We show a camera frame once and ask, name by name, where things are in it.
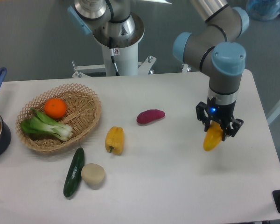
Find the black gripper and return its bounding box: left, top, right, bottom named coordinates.
left=196, top=98, right=244, bottom=141

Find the yellow mango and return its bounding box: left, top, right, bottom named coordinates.
left=203, top=121, right=223, bottom=151

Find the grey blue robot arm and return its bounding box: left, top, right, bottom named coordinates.
left=67, top=0, right=249, bottom=140

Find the purple sweet potato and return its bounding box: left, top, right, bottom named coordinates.
left=136, top=109, right=165, bottom=125

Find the yellow bell pepper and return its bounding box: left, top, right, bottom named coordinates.
left=105, top=126, right=125, bottom=155

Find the blue plastic bag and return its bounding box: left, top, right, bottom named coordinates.
left=245, top=0, right=280, bottom=21

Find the beige round potato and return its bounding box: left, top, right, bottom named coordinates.
left=81, top=163, right=105, bottom=185

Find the woven wicker basket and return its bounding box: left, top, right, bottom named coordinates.
left=15, top=83, right=101, bottom=153

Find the green cucumber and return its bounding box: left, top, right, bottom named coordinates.
left=63, top=147, right=85, bottom=198

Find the orange tangerine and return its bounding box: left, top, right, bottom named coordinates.
left=44, top=98, right=67, bottom=119

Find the green bok choy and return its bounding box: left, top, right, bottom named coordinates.
left=20, top=108, right=73, bottom=141

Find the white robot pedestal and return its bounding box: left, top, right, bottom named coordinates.
left=71, top=13, right=192, bottom=78

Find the black cable on pedestal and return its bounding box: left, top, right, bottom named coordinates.
left=108, top=36, right=120, bottom=76

